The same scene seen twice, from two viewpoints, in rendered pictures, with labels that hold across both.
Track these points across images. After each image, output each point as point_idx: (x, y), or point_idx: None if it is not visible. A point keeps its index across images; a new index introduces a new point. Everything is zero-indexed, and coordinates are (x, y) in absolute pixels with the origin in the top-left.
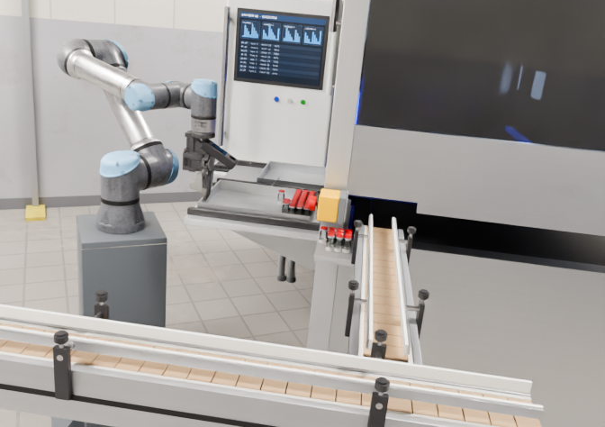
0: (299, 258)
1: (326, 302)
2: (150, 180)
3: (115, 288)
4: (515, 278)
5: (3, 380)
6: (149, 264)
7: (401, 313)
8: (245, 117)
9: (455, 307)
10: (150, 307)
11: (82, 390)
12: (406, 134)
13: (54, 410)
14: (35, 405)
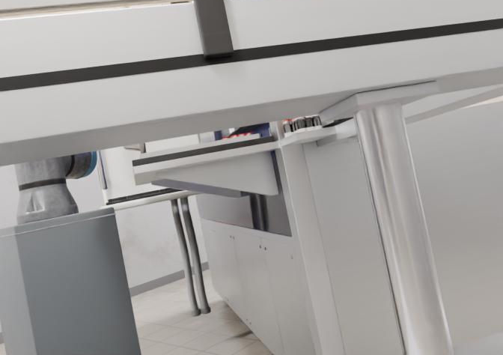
0: (258, 186)
1: (308, 208)
2: (74, 159)
3: (67, 281)
4: (451, 126)
5: (87, 59)
6: (101, 243)
7: None
8: (121, 159)
9: (418, 171)
10: (114, 300)
11: (246, 36)
12: None
13: (202, 96)
14: (163, 98)
